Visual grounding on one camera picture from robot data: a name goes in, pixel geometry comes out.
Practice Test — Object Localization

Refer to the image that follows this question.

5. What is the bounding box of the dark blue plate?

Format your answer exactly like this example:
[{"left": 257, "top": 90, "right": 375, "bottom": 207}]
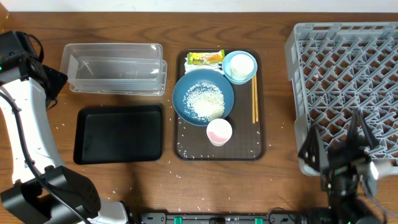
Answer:
[{"left": 172, "top": 70, "right": 234, "bottom": 126}]

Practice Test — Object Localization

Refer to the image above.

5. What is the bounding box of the light blue bowl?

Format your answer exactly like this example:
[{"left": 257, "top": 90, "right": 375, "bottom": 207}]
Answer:
[{"left": 222, "top": 50, "right": 258, "bottom": 85}]

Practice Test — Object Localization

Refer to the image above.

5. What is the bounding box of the cream white cup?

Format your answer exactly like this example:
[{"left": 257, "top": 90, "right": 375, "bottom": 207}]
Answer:
[{"left": 230, "top": 54, "right": 254, "bottom": 81}]

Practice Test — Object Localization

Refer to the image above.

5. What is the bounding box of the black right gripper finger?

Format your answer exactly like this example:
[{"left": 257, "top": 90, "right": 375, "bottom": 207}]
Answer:
[
  {"left": 298, "top": 124, "right": 329, "bottom": 173},
  {"left": 346, "top": 110, "right": 379, "bottom": 151}
]

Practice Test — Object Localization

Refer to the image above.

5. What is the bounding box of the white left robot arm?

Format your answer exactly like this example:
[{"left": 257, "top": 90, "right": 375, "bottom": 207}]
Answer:
[{"left": 1, "top": 31, "right": 134, "bottom": 223}]

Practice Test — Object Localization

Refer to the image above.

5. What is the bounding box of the white crumpled napkin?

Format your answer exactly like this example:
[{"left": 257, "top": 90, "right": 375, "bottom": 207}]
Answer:
[{"left": 184, "top": 57, "right": 224, "bottom": 75}]

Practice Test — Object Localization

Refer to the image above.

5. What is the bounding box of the grey dishwasher rack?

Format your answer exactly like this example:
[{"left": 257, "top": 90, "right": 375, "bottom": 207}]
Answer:
[{"left": 285, "top": 22, "right": 397, "bottom": 164}]

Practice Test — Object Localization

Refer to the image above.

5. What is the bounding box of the dark brown serving tray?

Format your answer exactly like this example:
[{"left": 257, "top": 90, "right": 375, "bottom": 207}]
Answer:
[{"left": 174, "top": 49, "right": 267, "bottom": 161}]

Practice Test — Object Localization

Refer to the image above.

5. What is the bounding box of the clear plastic bin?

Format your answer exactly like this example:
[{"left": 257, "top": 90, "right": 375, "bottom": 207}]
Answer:
[{"left": 60, "top": 43, "right": 167, "bottom": 96}]

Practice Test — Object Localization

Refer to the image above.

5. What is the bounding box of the yellow green snack wrapper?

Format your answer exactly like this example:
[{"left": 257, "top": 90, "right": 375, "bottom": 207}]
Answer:
[{"left": 187, "top": 50, "right": 225, "bottom": 65}]

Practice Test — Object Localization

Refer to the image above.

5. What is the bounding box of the pile of white rice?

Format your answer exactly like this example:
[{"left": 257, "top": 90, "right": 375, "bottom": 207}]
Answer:
[{"left": 183, "top": 83, "right": 225, "bottom": 122}]

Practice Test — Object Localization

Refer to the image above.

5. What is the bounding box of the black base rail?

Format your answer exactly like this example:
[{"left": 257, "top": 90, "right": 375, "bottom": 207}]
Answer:
[{"left": 137, "top": 213, "right": 300, "bottom": 224}]

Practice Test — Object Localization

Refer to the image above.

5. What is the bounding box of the pink cup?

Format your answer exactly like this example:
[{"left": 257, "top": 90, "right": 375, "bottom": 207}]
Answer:
[{"left": 206, "top": 118, "right": 233, "bottom": 147}]

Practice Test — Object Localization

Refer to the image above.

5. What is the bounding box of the wooden chopstick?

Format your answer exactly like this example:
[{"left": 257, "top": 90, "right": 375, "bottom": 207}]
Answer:
[
  {"left": 251, "top": 77, "right": 256, "bottom": 124},
  {"left": 253, "top": 74, "right": 259, "bottom": 122}
]

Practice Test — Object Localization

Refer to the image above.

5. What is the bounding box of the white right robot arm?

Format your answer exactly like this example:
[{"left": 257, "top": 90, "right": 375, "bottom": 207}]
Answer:
[{"left": 296, "top": 110, "right": 392, "bottom": 223}]

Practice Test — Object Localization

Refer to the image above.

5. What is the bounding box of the black rectangular tray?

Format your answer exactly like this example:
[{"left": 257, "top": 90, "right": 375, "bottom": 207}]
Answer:
[{"left": 73, "top": 105, "right": 163, "bottom": 165}]

